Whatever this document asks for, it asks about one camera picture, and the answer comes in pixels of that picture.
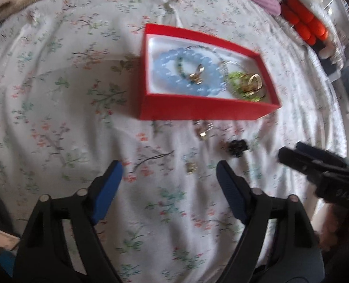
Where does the wide gold ring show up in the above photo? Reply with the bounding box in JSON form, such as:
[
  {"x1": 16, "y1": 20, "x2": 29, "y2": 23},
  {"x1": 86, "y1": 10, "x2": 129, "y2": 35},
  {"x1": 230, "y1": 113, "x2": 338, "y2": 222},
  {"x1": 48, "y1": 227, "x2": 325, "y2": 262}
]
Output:
[{"x1": 242, "y1": 74, "x2": 265, "y2": 93}]

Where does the red cardboard box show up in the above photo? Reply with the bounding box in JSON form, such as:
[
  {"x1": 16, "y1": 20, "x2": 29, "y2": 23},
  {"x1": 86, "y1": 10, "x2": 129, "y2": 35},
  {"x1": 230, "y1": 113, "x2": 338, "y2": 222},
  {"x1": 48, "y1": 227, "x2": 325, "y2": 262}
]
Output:
[{"x1": 139, "y1": 23, "x2": 282, "y2": 121}]

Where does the green bead bracelet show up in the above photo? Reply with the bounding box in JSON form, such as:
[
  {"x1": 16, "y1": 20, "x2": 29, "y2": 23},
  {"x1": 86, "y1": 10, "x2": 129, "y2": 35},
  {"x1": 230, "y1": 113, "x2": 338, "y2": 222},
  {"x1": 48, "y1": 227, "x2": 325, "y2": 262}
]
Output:
[{"x1": 228, "y1": 71, "x2": 266, "y2": 103}]

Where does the light blue bead bracelet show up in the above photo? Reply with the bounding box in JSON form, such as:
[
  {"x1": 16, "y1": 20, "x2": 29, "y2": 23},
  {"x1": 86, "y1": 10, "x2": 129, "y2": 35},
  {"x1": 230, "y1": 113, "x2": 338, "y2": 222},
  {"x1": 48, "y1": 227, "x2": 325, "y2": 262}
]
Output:
[{"x1": 153, "y1": 46, "x2": 228, "y2": 97}]

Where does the blue cloth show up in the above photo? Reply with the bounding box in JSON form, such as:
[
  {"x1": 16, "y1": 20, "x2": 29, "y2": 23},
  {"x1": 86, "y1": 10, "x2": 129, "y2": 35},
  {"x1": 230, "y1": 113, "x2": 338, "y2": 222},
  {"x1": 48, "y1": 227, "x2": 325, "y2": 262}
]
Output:
[{"x1": 0, "y1": 249, "x2": 17, "y2": 273}]

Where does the orange plush item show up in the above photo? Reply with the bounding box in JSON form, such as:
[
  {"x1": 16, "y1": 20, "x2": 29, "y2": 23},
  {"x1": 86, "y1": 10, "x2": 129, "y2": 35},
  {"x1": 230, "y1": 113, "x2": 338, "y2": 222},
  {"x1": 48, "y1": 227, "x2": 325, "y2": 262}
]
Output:
[{"x1": 281, "y1": 0, "x2": 330, "y2": 47}]

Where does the silver bead necklace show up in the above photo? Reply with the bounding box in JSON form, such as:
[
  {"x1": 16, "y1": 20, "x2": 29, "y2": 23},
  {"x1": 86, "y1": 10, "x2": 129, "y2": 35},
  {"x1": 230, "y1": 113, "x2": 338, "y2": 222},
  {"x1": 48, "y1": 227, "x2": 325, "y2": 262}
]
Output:
[{"x1": 186, "y1": 45, "x2": 246, "y2": 77}]

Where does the floral bed sheet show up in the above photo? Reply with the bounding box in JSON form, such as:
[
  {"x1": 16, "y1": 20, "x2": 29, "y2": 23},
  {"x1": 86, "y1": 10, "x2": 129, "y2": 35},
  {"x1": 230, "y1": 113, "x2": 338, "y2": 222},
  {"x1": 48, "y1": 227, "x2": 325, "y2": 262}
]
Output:
[{"x1": 0, "y1": 0, "x2": 347, "y2": 283}]

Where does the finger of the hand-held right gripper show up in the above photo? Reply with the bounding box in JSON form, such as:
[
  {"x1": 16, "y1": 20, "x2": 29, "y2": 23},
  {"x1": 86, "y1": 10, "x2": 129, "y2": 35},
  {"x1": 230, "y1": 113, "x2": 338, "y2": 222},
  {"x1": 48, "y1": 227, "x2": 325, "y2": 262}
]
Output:
[
  {"x1": 278, "y1": 147, "x2": 326, "y2": 181},
  {"x1": 295, "y1": 141, "x2": 349, "y2": 167}
]

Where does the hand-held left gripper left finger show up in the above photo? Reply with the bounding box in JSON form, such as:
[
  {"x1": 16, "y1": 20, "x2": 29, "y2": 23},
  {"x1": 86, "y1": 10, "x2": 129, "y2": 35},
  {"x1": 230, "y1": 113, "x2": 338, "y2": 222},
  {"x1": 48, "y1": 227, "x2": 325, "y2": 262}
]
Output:
[{"x1": 12, "y1": 160, "x2": 125, "y2": 283}]

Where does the square gold earring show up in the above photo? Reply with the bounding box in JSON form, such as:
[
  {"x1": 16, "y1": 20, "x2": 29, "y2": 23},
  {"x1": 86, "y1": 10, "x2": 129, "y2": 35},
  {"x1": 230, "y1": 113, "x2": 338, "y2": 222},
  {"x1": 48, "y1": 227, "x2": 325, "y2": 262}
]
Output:
[{"x1": 194, "y1": 120, "x2": 213, "y2": 140}]

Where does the person's right hand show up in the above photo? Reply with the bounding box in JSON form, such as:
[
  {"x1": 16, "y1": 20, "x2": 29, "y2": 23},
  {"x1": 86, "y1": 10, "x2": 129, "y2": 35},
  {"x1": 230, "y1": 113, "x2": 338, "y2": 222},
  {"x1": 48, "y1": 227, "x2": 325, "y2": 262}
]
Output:
[{"x1": 319, "y1": 203, "x2": 343, "y2": 252}]

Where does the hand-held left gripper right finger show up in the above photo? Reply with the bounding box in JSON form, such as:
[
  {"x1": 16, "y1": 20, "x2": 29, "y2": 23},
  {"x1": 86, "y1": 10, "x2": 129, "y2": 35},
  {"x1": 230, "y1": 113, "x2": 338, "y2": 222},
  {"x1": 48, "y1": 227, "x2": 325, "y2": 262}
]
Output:
[{"x1": 213, "y1": 160, "x2": 324, "y2": 283}]

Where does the black hair claw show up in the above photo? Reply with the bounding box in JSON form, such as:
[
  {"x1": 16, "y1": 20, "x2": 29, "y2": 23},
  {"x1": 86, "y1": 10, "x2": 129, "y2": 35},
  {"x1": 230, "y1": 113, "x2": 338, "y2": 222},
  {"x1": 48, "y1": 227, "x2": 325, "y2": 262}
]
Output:
[{"x1": 226, "y1": 139, "x2": 249, "y2": 157}]

